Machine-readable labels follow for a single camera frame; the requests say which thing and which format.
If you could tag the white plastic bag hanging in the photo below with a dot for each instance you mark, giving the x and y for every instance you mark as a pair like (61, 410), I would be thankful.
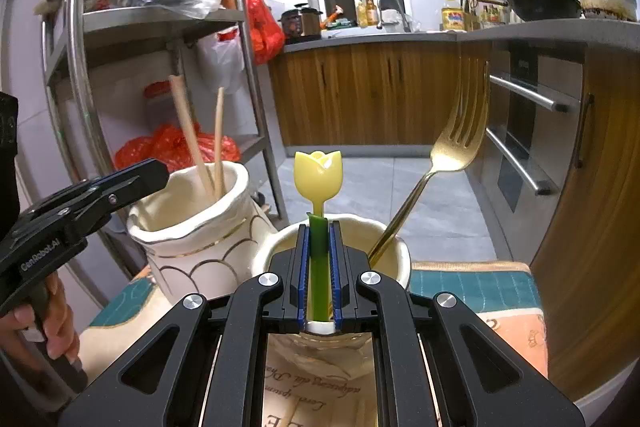
(221, 61)

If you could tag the printed patterned table mat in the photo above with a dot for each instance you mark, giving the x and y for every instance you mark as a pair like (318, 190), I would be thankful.
(502, 293)

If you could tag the grey countertop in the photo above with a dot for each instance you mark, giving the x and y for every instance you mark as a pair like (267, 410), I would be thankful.
(612, 34)

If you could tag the yellow tulip green-handled utensil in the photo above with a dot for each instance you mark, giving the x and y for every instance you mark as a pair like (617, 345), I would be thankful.
(318, 177)

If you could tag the gold metal fork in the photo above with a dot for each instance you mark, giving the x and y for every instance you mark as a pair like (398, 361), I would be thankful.
(455, 149)

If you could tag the red plastic bag hanging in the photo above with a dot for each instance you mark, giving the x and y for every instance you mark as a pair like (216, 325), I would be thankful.
(267, 36)

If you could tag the yellow tin can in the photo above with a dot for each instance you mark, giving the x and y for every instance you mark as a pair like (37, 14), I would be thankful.
(453, 19)

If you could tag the wooden chopstick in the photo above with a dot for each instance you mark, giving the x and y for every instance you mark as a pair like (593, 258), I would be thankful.
(178, 91)
(220, 187)

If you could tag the dark rice cooker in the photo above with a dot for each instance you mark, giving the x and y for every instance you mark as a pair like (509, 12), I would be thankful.
(300, 24)

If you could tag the wooden base cabinets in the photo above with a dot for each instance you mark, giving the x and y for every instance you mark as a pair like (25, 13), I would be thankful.
(394, 96)

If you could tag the person left hand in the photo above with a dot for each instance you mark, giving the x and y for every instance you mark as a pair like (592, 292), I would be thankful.
(57, 323)

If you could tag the black wok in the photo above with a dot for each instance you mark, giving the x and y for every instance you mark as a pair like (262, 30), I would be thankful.
(531, 10)

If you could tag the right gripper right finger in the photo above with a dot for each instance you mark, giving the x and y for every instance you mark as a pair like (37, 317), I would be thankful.
(437, 366)

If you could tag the white ceramic double utensil holder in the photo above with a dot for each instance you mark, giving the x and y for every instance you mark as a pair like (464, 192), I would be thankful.
(196, 245)

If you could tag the red plastic bag lower shelf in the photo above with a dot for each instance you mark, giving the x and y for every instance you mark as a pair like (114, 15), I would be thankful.
(168, 145)

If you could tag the chrome sink faucet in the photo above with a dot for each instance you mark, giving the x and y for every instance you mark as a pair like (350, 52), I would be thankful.
(393, 17)

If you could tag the stainless steel shelving rack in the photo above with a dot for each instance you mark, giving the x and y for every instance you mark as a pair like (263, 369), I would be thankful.
(91, 101)

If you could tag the built-in steel oven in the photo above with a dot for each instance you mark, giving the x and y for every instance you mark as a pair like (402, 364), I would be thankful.
(534, 109)

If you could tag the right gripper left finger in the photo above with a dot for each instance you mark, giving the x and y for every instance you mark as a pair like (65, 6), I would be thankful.
(204, 362)

